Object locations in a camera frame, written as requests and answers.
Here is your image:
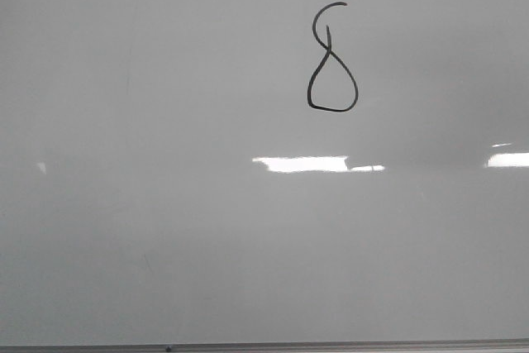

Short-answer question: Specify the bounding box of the grey aluminium whiteboard frame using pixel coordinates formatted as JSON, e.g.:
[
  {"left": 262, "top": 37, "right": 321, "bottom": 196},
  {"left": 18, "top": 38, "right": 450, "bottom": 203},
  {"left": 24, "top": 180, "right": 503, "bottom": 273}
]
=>
[{"left": 1, "top": 338, "right": 528, "bottom": 352}]

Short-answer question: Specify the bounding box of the white glossy whiteboard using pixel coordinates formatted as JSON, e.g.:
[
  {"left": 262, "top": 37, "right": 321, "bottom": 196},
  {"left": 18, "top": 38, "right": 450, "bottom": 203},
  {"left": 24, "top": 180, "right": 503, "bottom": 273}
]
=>
[{"left": 1, "top": 0, "right": 528, "bottom": 345}]

